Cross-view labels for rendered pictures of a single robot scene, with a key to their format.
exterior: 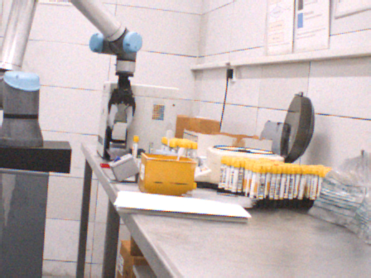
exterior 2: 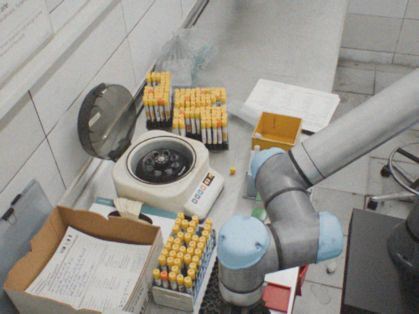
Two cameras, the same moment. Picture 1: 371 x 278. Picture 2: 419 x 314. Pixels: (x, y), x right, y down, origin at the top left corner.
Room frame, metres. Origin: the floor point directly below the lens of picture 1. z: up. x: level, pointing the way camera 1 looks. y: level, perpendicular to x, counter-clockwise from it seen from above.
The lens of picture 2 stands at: (2.83, 0.30, 1.93)
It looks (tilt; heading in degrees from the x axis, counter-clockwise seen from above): 44 degrees down; 208
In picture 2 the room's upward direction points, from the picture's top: 3 degrees counter-clockwise
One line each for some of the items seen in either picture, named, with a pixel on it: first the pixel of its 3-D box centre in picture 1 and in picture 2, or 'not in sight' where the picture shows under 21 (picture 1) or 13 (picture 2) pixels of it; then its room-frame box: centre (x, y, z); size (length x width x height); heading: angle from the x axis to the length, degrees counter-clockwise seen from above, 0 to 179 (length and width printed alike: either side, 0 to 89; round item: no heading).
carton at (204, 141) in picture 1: (224, 153); (91, 272); (2.41, -0.27, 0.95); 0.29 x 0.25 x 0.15; 100
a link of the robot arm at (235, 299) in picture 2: (124, 67); (243, 281); (2.44, 0.14, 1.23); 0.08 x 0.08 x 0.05
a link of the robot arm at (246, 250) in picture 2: (127, 46); (244, 253); (2.44, 0.14, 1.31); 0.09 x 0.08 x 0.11; 129
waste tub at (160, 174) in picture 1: (166, 175); (277, 139); (1.76, -0.04, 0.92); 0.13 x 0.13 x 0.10; 8
